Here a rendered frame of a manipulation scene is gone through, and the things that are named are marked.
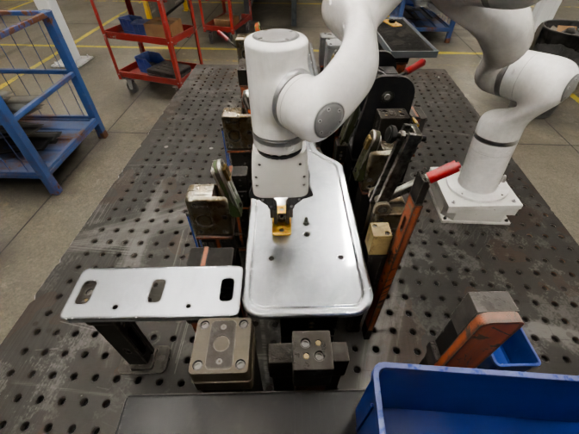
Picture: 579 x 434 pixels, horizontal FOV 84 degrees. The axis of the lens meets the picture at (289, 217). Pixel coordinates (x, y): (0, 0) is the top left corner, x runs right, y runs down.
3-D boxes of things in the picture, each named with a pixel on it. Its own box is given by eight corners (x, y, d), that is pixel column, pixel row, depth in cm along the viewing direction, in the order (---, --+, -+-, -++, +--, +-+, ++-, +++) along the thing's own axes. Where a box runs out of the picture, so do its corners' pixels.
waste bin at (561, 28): (490, 97, 332) (527, 17, 280) (544, 99, 330) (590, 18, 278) (512, 121, 297) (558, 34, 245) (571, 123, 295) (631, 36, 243)
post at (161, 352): (126, 347, 78) (68, 280, 57) (171, 345, 78) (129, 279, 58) (116, 375, 73) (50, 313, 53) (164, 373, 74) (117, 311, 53)
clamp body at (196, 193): (210, 269, 94) (183, 176, 70) (250, 269, 94) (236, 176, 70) (205, 297, 88) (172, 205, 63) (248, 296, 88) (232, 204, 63)
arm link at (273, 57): (320, 132, 49) (284, 109, 54) (326, 38, 40) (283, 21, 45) (275, 150, 46) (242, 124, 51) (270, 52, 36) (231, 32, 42)
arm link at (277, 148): (306, 114, 53) (306, 130, 55) (253, 114, 53) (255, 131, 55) (309, 141, 47) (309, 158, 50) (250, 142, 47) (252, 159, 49)
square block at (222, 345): (230, 394, 70) (196, 315, 45) (266, 393, 71) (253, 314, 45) (226, 438, 65) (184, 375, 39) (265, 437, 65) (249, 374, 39)
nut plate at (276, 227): (272, 206, 68) (272, 201, 67) (290, 206, 68) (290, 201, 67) (271, 235, 62) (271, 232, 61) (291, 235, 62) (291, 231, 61)
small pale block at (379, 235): (344, 319, 83) (369, 222, 57) (357, 319, 83) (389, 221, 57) (346, 331, 81) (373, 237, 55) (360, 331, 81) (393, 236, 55)
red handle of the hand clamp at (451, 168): (370, 191, 63) (453, 153, 57) (375, 198, 64) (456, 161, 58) (375, 205, 60) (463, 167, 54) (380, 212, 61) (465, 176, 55)
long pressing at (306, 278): (265, 44, 150) (265, 40, 148) (314, 44, 150) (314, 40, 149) (239, 319, 52) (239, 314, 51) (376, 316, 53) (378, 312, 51)
